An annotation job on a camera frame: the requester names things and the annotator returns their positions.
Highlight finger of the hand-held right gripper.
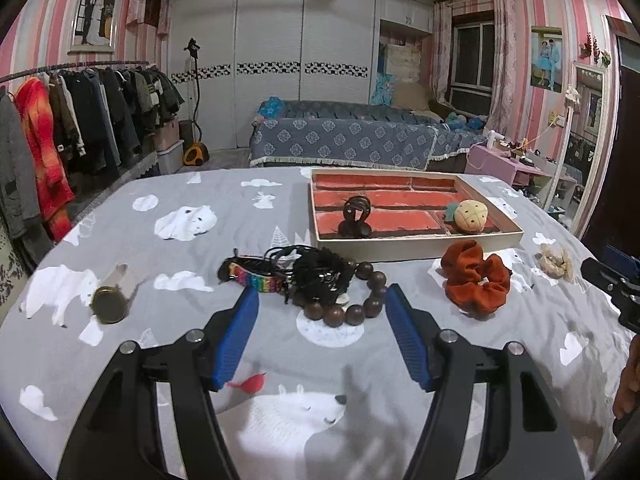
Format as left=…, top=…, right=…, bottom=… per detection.
left=602, top=244, right=640, bottom=281
left=581, top=257, right=640, bottom=333

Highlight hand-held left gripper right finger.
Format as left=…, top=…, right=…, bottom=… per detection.
left=385, top=282, right=586, bottom=480

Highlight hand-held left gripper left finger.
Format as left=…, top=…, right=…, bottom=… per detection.
left=56, top=287, right=261, bottom=480

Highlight cream scrunchie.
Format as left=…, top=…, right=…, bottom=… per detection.
left=537, top=243, right=575, bottom=278

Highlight wooden bead bracelet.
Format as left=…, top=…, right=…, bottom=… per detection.
left=291, top=260, right=390, bottom=329

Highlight rainbow bead bracelet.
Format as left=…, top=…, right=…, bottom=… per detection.
left=218, top=256, right=296, bottom=296

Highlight orange scrunchie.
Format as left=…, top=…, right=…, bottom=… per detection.
left=440, top=240, right=512, bottom=318

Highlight black braided cord bracelet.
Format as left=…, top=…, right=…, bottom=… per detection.
left=260, top=244, right=311, bottom=306

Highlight black lace hair tie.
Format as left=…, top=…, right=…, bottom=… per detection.
left=292, top=247, right=358, bottom=306

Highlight white jewelry tray red lining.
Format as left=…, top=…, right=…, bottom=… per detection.
left=308, top=167, right=525, bottom=262

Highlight gold watch white strap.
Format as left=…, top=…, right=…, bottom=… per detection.
left=90, top=261, right=132, bottom=326

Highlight person's right hand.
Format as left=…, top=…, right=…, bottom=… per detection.
left=612, top=335, right=640, bottom=421

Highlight white framed standing mirror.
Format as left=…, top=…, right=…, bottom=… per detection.
left=552, top=62, right=613, bottom=238

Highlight dark wooden door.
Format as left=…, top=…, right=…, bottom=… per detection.
left=582, top=15, right=640, bottom=261

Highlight pink desk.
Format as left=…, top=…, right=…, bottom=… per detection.
left=465, top=144, right=578, bottom=191

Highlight grey polar bear bedsheet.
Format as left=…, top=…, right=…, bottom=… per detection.
left=0, top=165, right=636, bottom=480

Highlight yellow garment steamer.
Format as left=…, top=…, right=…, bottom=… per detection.
left=179, top=37, right=211, bottom=167

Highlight white storage bin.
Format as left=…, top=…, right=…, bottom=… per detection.
left=155, top=142, right=184, bottom=176

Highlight teal cloth pile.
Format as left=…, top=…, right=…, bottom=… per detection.
left=445, top=112, right=488, bottom=133

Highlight sofa with blue patterned cover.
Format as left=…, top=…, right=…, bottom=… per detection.
left=248, top=97, right=488, bottom=171

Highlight red artificial flowers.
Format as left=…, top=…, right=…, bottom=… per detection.
left=580, top=32, right=612, bottom=67

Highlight pink storage box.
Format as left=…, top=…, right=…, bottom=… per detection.
left=152, top=117, right=182, bottom=153

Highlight long pink floral curtain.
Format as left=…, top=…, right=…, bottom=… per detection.
left=487, top=0, right=523, bottom=133
left=432, top=2, right=453, bottom=106

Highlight white patterned cloth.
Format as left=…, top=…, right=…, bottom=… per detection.
left=0, top=232, right=38, bottom=311

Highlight beige pillow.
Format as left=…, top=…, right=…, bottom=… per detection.
left=392, top=82, right=431, bottom=111

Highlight blue floral cloth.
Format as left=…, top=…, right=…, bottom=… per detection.
left=370, top=72, right=398, bottom=106

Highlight large window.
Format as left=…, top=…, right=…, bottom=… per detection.
left=450, top=10, right=496, bottom=116

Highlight row of hanging clothes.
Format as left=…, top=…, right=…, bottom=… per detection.
left=0, top=65, right=186, bottom=271

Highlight white quilt bag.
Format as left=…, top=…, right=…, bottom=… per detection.
left=387, top=42, right=421, bottom=86

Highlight white sliding door wardrobe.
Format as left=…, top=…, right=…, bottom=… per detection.
left=170, top=0, right=378, bottom=151

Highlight metal clothes rack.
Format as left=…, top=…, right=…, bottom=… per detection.
left=0, top=59, right=151, bottom=91

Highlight white overhead cabinet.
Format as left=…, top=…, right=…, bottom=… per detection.
left=377, top=0, right=433, bottom=36

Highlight small dark window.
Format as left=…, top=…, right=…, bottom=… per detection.
left=145, top=0, right=171, bottom=36

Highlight framed wedding photo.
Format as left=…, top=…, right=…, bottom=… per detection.
left=69, top=0, right=133, bottom=53

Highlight black hair ties bundle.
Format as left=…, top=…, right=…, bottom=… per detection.
left=336, top=194, right=375, bottom=239

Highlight pineapple plush hair tie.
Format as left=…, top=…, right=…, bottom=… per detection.
left=442, top=199, right=488, bottom=235

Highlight yellow cable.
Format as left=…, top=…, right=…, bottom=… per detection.
left=520, top=125, right=561, bottom=149

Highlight wall poster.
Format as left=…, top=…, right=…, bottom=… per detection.
left=531, top=26, right=564, bottom=93

